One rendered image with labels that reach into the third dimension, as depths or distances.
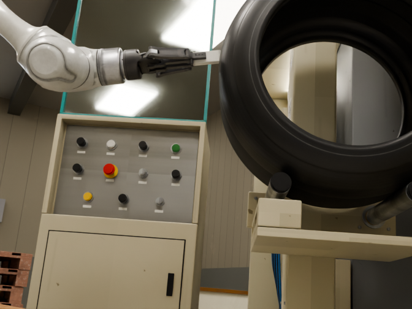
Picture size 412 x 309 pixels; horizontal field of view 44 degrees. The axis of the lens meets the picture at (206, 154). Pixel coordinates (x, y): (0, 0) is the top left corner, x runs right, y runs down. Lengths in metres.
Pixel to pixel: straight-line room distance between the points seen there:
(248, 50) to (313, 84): 0.46
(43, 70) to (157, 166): 0.88
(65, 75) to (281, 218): 0.53
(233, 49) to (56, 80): 0.39
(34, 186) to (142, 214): 7.26
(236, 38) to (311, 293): 0.70
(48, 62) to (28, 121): 8.19
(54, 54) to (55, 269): 0.94
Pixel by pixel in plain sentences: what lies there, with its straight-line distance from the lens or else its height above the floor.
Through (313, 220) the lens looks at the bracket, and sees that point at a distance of 1.43.
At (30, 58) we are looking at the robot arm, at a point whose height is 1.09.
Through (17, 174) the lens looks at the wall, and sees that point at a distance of 9.05.
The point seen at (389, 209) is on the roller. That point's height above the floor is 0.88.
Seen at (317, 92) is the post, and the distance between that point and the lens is 1.56.
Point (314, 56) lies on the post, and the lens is 1.61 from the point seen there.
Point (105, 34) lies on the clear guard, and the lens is 2.09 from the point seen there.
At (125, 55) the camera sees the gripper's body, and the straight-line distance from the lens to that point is 1.27.
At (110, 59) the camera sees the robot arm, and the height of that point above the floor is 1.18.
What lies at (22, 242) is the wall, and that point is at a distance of 8.94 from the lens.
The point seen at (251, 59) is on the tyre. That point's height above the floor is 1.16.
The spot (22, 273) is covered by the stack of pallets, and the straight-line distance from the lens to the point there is 5.46.
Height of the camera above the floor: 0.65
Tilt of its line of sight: 16 degrees up
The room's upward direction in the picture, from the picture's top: 4 degrees clockwise
